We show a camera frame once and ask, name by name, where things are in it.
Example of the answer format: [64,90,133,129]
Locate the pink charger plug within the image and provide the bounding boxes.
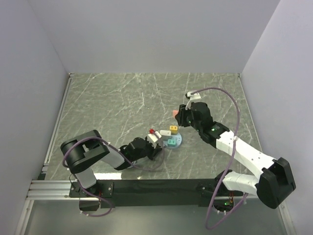
[172,110,179,118]

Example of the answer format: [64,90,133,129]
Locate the white charger plug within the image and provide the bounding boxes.
[160,130,172,136]

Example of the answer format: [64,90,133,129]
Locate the yellow charger plug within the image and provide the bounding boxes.
[169,125,178,135]

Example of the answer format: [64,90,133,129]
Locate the round blue power strip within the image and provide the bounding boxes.
[163,133,182,149]

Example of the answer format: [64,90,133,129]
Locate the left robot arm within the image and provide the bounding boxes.
[60,129,163,197]

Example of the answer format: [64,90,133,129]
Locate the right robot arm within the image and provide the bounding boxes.
[175,102,296,209]

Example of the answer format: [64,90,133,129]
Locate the teal usb charger plug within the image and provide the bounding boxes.
[167,139,177,147]

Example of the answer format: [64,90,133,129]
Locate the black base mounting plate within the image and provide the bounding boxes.
[68,178,245,209]

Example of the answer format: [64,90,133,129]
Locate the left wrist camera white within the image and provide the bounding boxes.
[147,129,162,145]

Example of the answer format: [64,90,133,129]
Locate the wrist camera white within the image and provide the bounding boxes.
[147,129,162,145]
[185,91,201,102]

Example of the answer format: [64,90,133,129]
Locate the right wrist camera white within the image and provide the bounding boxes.
[185,91,201,102]

